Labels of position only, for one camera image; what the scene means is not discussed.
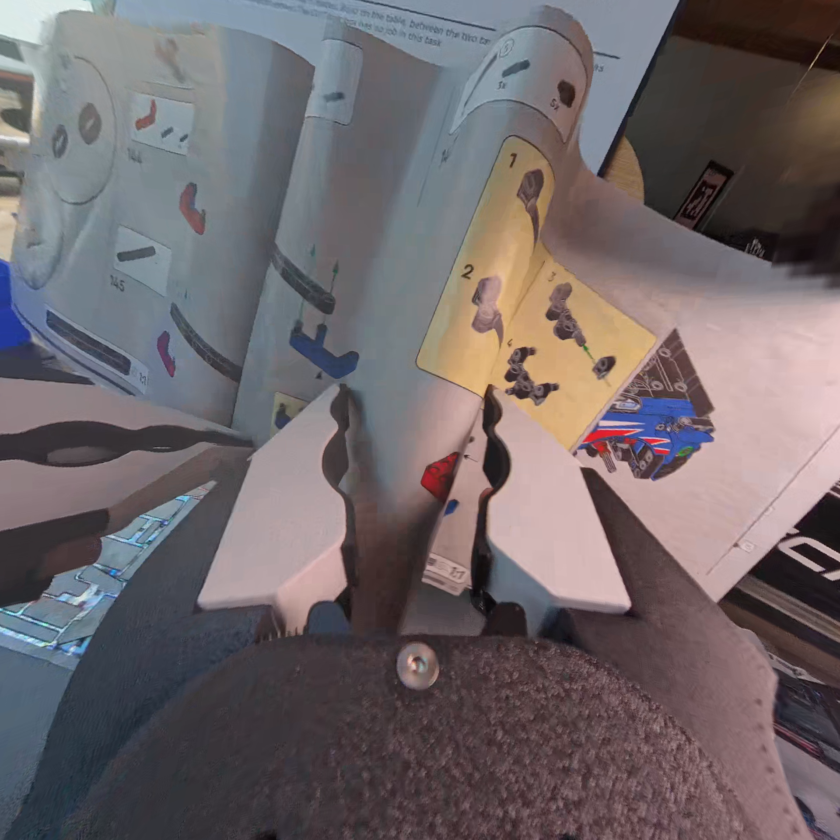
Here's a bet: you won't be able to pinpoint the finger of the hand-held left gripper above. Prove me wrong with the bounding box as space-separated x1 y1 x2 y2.
0 377 256 441
0 446 256 534

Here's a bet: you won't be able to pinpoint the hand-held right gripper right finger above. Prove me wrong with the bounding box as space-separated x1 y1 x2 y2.
471 387 632 616

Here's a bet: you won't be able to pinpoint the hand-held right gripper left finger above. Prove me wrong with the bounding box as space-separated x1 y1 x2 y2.
197 384 361 611

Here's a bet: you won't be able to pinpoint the grey instruction booklet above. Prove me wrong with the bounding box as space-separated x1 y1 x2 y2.
13 7 840 598

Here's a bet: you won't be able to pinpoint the shiny sticker sheet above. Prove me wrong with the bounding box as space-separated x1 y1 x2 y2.
0 479 217 657

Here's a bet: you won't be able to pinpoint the blue plastic bin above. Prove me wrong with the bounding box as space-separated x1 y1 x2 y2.
0 259 32 349

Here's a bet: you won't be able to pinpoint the black toy set box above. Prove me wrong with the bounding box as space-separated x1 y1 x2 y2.
718 482 840 840

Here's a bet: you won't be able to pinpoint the black white marker card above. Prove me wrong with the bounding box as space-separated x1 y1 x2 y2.
672 159 735 229

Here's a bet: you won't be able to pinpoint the white printed paper sheet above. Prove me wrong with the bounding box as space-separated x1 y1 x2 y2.
115 0 680 175

